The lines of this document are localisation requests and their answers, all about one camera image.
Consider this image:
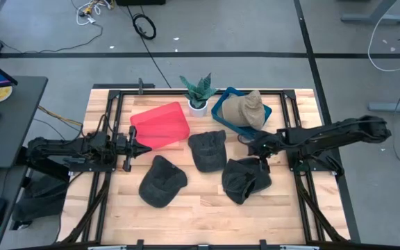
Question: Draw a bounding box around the thin black floor cable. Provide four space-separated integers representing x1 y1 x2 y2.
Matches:
0 13 104 56

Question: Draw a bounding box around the black baseball cap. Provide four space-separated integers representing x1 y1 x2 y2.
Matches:
187 130 228 174
221 157 273 206
138 155 189 208

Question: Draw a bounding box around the red plastic tray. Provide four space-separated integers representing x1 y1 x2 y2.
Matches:
129 101 191 150

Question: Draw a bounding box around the grey desk foot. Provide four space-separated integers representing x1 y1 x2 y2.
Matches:
367 94 400 114

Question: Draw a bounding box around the black fabric cover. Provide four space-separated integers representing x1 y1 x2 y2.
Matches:
11 172 69 231

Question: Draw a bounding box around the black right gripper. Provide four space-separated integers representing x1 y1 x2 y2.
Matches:
247 128 287 173

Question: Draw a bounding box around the blue plastic tray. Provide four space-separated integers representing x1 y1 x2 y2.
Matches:
210 86 273 140

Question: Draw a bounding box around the coiled black cable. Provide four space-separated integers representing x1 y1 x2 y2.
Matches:
132 12 158 41

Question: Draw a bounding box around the grey desk leg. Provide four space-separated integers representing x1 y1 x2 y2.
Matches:
340 0 400 25

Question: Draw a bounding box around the white cable bundle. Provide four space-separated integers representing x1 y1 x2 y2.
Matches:
70 0 115 27

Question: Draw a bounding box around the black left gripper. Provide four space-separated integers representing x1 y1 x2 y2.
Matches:
115 125 152 173

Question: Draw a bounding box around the long white cable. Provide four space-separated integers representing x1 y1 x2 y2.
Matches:
367 0 400 73

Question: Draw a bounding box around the white plant pot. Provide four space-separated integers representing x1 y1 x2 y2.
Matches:
187 99 208 118

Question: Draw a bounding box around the black aluminium table frame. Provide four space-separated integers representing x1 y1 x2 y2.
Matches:
56 83 361 250

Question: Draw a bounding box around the green succulent plant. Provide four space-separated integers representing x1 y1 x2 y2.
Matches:
178 72 219 109

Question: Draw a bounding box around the black floor box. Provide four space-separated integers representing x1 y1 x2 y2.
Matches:
115 0 167 6

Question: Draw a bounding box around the black side desk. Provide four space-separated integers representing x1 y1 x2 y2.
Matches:
0 76 49 250

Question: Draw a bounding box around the yellow cable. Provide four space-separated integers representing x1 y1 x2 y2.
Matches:
37 105 83 128

